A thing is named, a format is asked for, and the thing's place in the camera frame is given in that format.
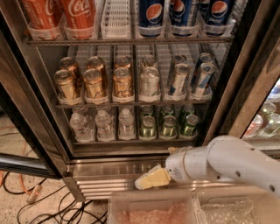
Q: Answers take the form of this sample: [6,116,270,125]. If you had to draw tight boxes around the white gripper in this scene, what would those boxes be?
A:
[135,146,211,190]

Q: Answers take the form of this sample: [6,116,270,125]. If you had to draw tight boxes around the green can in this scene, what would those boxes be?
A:
[180,114,200,137]
[160,115,177,139]
[140,115,157,140]
[178,103,195,121]
[140,105,154,118]
[160,105,174,117]

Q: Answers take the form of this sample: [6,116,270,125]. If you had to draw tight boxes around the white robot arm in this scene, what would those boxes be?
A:
[135,136,280,197]

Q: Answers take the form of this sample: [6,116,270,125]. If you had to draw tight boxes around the stainless fridge base grille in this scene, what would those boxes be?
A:
[62,156,280,203]

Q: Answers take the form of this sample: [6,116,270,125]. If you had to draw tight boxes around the gold can front right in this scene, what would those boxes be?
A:
[113,67,133,98]

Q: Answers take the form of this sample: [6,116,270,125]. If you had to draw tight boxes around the gold can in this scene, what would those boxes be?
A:
[59,57,82,86]
[114,56,131,69]
[87,56,108,84]
[84,68,106,99]
[113,67,133,98]
[54,69,79,100]

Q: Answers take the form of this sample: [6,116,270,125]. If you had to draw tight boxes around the silver blue can front right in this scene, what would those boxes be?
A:
[191,62,216,97]

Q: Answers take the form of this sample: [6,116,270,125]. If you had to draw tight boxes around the silver blue can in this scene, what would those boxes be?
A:
[170,54,186,73]
[195,52,214,69]
[168,63,190,96]
[191,62,216,97]

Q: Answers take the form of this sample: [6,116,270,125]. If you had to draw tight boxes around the silver blue can front middle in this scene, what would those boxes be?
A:
[168,63,190,96]

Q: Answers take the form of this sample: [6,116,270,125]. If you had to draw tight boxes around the right fridge glass door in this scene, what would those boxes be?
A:
[203,0,280,144]

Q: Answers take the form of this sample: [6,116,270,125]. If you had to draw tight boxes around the silver blue can back middle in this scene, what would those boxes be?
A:
[170,54,186,73]

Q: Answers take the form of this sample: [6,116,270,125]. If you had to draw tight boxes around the gold can front middle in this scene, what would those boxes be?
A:
[84,68,106,99]

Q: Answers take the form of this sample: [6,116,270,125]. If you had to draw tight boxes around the gold can back right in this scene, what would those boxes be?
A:
[114,56,131,69]

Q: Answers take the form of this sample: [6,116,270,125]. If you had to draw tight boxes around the gold can front left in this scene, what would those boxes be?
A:
[54,69,79,100]

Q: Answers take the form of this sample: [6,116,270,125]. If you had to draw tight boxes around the silver blue can back right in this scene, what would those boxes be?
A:
[195,52,214,69]

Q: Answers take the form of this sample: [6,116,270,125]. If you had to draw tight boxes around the gold can back middle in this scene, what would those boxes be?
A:
[87,56,108,84]

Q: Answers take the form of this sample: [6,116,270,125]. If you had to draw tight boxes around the open fridge door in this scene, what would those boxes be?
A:
[0,10,68,179]

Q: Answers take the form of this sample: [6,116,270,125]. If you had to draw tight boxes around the gold can back left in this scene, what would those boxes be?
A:
[59,57,82,86]

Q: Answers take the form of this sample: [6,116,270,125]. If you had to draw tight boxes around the empty white shelf tray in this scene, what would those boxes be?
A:
[101,0,130,39]

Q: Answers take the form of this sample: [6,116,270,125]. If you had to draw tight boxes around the blue pepsi can left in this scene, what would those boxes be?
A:
[138,0,165,28]

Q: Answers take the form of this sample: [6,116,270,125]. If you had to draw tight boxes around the blue pepsi can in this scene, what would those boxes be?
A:
[138,0,165,28]
[171,0,200,27]
[199,0,235,26]

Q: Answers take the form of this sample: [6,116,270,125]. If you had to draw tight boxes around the blue pepsi can middle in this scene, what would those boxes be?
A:
[171,0,200,27]

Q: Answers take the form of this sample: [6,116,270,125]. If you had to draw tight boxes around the blue pepsi can right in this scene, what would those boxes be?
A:
[199,0,235,26]

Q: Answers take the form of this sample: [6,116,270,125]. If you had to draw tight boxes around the red cola can right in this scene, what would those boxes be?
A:
[59,0,96,29]

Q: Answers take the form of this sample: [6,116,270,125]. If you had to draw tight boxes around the red cola can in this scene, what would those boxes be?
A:
[59,0,96,29]
[21,0,62,30]

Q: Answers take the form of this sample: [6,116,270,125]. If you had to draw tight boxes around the red cola can left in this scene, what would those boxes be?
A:
[21,0,62,30]

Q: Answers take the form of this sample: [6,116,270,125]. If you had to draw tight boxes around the clear bin pink contents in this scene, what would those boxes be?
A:
[108,189,197,224]

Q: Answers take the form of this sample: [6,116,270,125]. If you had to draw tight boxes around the water bottle front right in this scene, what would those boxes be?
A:
[118,108,135,140]

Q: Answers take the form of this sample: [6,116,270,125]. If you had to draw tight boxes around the water bottle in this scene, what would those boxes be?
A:
[94,109,115,142]
[70,113,94,144]
[118,108,135,140]

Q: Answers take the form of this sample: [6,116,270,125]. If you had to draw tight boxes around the clear bin bubble wrap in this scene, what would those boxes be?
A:
[194,186,280,224]

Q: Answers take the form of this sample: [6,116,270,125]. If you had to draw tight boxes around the water bottle front middle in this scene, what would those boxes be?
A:
[94,109,115,142]

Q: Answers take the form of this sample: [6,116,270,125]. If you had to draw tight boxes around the water bottle front left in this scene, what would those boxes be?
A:
[70,113,94,144]

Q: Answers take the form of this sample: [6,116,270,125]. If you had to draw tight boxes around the middle wire shelf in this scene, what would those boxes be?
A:
[56,100,211,109]

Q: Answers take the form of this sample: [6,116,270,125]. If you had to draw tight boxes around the wire shelf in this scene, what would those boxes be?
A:
[56,100,211,109]
[26,37,234,46]

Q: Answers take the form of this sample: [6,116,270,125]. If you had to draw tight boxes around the black floor cables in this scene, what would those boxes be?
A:
[2,171,109,224]

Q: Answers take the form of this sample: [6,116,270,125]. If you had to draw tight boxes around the orange extension cord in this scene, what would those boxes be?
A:
[0,125,33,196]

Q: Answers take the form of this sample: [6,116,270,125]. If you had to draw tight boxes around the upper wire shelf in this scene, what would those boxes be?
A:
[26,37,234,46]

